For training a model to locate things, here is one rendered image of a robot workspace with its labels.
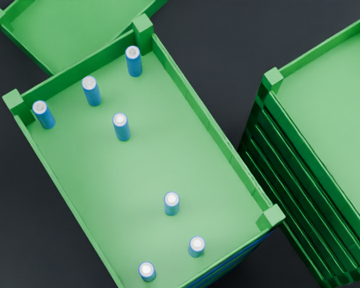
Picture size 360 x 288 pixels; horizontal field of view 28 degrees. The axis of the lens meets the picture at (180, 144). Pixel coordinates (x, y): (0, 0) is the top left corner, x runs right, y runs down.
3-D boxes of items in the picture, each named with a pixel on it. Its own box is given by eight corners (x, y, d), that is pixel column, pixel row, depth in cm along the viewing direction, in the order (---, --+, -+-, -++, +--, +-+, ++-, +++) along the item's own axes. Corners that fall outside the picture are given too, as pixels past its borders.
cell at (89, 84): (91, 72, 86) (96, 90, 93) (78, 80, 86) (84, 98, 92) (99, 84, 86) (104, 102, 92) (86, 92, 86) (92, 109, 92)
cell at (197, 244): (185, 247, 87) (186, 241, 81) (198, 239, 88) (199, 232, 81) (193, 260, 87) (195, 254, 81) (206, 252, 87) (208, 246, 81)
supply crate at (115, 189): (14, 116, 92) (0, 96, 84) (147, 38, 95) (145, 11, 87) (139, 318, 86) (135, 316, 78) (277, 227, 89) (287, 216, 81)
